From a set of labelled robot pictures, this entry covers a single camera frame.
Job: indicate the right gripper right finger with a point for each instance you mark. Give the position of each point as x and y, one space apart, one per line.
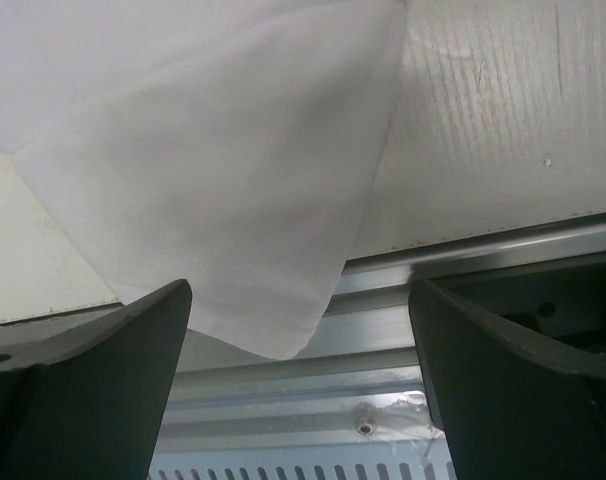
513 403

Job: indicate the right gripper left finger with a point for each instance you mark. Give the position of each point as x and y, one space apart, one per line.
88 402

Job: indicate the white t-shirt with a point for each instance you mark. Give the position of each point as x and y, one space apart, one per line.
233 144

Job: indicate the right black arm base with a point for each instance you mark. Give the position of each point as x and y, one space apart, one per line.
562 299

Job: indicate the white slotted cable duct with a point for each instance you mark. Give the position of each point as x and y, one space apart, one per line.
234 468

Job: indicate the aluminium mounting rail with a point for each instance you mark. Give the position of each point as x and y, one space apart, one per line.
356 391

